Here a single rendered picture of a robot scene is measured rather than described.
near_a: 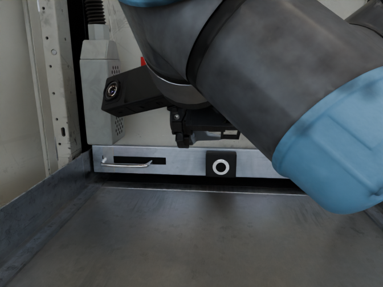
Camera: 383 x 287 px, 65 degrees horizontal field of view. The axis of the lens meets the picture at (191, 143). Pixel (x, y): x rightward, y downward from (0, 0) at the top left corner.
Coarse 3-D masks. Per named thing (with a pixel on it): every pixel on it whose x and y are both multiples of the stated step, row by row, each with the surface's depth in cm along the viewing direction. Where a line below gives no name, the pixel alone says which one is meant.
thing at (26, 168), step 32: (0, 0) 50; (32, 0) 52; (0, 32) 50; (32, 32) 53; (0, 64) 51; (0, 96) 51; (32, 96) 57; (0, 128) 52; (32, 128) 58; (0, 160) 52; (32, 160) 58; (0, 192) 53
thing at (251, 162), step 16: (96, 160) 63; (128, 160) 63; (144, 160) 62; (160, 160) 62; (176, 160) 62; (192, 160) 61; (240, 160) 60; (256, 160) 60; (240, 176) 61; (256, 176) 61; (272, 176) 60
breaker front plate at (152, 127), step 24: (336, 0) 52; (360, 0) 52; (120, 24) 57; (120, 48) 58; (144, 120) 61; (168, 120) 61; (120, 144) 63; (144, 144) 63; (168, 144) 62; (216, 144) 61; (240, 144) 61
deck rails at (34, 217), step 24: (72, 168) 56; (24, 192) 42; (48, 192) 48; (72, 192) 56; (0, 216) 37; (24, 216) 42; (48, 216) 48; (0, 240) 37; (24, 240) 42; (48, 240) 42; (0, 264) 37; (24, 264) 37
